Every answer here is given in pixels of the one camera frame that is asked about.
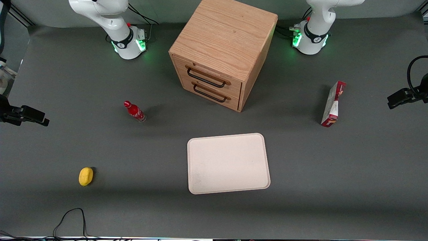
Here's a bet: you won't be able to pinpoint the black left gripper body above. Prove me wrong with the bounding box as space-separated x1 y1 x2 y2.
414 73 428 104

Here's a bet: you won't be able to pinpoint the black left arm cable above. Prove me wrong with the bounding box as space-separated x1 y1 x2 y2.
407 55 428 96

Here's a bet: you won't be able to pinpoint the black right arm base cables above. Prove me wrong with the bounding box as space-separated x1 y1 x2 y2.
127 3 159 42

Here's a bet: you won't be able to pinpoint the beige rectangular tray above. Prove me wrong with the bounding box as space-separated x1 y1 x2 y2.
187 133 271 195

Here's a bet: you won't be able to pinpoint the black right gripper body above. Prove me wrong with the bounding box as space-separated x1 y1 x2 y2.
0 95 22 127

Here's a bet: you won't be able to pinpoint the thin black looped cable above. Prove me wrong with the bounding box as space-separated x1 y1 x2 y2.
53 208 88 240

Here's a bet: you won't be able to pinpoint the red cola bottle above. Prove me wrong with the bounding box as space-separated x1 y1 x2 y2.
123 100 147 123

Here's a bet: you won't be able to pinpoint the light wooden drawer cabinet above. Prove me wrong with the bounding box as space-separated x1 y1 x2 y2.
169 0 278 112

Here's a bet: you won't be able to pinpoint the yellow lemon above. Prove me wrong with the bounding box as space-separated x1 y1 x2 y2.
79 167 94 186

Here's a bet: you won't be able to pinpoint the black arm base cables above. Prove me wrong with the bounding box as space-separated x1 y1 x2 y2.
275 24 301 38
127 3 159 42

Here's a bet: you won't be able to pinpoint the wooden drawer front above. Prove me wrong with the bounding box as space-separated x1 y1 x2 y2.
172 55 243 99
181 75 241 111

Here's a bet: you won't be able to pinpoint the grey white mounted device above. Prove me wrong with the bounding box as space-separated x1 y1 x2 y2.
0 58 18 95

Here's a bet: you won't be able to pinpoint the dark grey table mat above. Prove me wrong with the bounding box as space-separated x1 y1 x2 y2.
0 13 428 240

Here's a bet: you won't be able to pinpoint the black hanging strap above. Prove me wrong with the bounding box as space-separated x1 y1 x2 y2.
0 0 11 56

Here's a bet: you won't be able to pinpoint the red tartan cookie box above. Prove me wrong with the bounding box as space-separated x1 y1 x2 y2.
320 81 347 128

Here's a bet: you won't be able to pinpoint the black wire drawer handle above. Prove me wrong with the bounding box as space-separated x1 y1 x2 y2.
192 82 232 103
185 65 231 89

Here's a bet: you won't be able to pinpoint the black left arm base cables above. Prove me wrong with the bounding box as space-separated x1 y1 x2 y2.
275 24 301 38

